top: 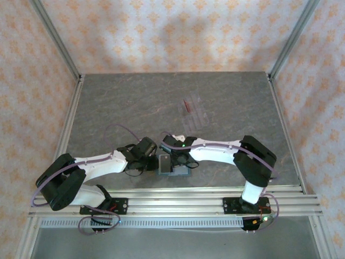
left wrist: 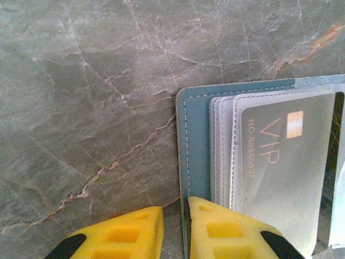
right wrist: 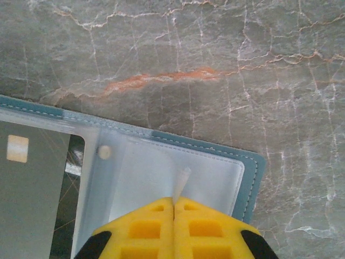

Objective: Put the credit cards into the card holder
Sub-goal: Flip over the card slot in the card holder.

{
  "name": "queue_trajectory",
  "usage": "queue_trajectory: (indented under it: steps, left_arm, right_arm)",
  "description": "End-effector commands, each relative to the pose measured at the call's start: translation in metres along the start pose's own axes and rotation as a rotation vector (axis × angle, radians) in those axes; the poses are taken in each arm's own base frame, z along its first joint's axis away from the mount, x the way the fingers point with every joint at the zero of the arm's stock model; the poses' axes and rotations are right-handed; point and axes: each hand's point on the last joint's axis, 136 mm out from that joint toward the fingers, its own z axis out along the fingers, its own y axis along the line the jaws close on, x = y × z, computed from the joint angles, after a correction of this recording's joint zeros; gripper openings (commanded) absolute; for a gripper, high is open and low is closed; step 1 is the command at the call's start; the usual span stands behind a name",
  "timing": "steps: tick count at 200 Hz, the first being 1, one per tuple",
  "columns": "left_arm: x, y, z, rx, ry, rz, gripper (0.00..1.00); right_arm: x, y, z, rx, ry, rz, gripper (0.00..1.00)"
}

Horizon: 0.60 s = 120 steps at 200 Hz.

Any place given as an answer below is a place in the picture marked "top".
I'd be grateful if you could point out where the orange patterned backdrop cloth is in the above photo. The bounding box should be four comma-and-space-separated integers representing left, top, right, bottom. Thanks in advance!
0, 0, 345, 259

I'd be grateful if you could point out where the aluminium table side rail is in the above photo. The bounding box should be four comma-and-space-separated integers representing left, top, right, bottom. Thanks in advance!
266, 73, 307, 194
44, 74, 86, 195

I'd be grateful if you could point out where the aluminium frame post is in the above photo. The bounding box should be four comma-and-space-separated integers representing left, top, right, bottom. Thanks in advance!
29, 0, 82, 79
268, 0, 322, 79

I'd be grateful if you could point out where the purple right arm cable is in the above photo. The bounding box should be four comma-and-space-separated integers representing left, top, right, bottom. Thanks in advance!
158, 131, 284, 233

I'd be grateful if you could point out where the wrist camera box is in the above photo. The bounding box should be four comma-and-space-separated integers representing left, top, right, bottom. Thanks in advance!
134, 136, 158, 158
160, 134, 186, 155

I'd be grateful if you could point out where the teal card holder wallet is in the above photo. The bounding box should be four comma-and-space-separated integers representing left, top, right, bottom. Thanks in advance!
156, 153, 193, 177

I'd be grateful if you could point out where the clear acrylic card stand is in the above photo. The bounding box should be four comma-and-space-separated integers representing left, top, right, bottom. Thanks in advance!
177, 91, 211, 133

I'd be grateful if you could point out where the aluminium front mounting rail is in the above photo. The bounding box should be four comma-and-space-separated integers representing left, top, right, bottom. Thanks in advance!
28, 188, 323, 217

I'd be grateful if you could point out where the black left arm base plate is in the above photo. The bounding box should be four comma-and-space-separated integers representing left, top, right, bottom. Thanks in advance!
80, 197, 128, 216

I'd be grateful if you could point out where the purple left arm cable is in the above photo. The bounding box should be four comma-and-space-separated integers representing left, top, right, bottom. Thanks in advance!
32, 124, 142, 235

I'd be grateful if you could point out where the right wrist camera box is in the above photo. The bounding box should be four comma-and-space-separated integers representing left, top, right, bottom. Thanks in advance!
160, 134, 186, 155

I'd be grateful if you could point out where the slotted grey cable duct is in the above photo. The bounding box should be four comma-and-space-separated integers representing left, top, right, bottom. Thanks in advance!
40, 217, 245, 229

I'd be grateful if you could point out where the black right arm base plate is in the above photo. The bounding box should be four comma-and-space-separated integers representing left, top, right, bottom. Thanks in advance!
222, 196, 270, 216

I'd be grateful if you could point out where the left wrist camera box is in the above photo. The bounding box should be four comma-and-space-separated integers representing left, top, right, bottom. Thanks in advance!
134, 136, 158, 158

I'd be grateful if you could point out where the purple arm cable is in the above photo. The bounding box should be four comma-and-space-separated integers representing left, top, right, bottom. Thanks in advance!
158, 131, 284, 233
32, 124, 142, 235

